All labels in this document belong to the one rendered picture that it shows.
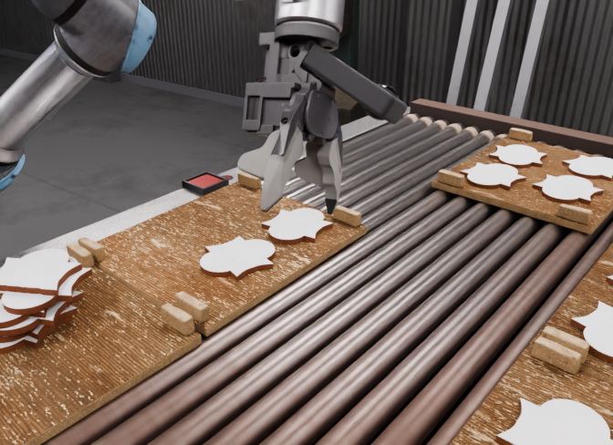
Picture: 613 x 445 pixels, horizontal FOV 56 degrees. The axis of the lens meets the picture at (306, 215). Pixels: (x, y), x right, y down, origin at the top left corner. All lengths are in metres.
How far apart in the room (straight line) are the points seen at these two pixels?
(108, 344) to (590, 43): 3.38
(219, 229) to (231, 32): 4.11
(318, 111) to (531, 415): 0.43
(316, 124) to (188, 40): 4.93
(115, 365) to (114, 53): 0.52
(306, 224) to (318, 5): 0.55
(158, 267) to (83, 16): 0.42
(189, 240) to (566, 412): 0.67
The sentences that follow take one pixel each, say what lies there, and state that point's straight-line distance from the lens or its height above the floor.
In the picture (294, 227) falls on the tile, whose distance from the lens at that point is 1.08.
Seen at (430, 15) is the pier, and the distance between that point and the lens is 3.95.
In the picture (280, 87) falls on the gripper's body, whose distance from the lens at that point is 0.63.
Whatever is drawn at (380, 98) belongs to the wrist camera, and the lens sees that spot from 0.58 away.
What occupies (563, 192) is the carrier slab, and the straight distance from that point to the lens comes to 1.34.
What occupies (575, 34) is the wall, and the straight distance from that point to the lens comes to 3.85.
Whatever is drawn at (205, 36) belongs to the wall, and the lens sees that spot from 5.37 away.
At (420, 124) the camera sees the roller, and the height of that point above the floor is 0.92.
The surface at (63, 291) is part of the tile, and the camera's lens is 0.87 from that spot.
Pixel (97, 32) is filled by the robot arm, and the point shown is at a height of 1.30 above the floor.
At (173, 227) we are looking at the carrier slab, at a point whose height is 0.94.
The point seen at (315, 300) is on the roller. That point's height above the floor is 0.92.
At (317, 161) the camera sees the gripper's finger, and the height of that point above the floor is 1.21.
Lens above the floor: 1.46
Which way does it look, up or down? 27 degrees down
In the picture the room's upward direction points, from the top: straight up
